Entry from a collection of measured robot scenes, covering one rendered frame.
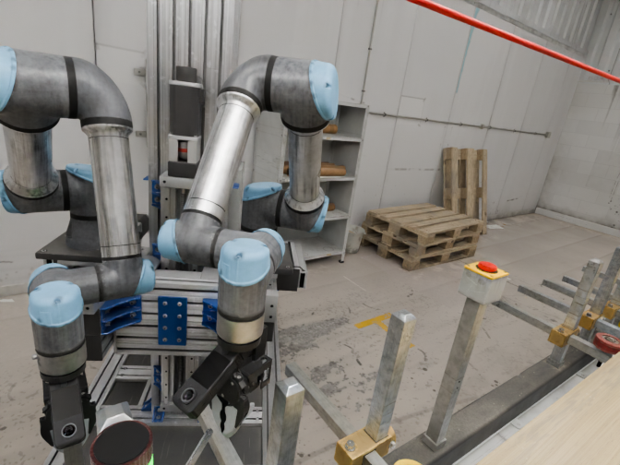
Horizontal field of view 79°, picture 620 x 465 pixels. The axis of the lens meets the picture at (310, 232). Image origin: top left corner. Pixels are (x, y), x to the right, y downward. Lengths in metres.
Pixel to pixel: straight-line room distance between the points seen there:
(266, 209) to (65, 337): 0.61
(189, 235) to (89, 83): 0.36
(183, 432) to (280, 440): 1.13
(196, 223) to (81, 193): 0.58
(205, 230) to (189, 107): 0.59
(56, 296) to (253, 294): 0.34
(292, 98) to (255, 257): 0.40
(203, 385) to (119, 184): 0.44
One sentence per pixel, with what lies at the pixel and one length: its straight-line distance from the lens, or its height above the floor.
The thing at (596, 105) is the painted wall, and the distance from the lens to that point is 8.47.
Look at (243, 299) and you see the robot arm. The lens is 0.58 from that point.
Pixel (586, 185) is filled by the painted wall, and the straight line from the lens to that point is 8.41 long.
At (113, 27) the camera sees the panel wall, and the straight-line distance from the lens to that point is 3.07.
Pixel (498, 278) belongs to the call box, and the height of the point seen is 1.21.
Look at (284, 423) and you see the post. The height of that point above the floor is 1.04.
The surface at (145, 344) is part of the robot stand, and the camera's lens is 1.38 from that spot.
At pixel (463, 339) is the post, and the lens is 1.00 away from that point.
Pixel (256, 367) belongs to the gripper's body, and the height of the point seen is 1.10.
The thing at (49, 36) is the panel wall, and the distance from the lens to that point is 3.01.
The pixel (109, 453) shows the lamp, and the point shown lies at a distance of 0.50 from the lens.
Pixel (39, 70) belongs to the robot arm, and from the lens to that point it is 0.87.
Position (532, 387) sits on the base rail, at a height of 0.70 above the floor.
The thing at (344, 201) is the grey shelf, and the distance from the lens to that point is 3.81.
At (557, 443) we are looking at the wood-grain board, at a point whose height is 0.90.
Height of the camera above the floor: 1.53
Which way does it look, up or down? 19 degrees down
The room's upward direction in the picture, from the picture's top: 8 degrees clockwise
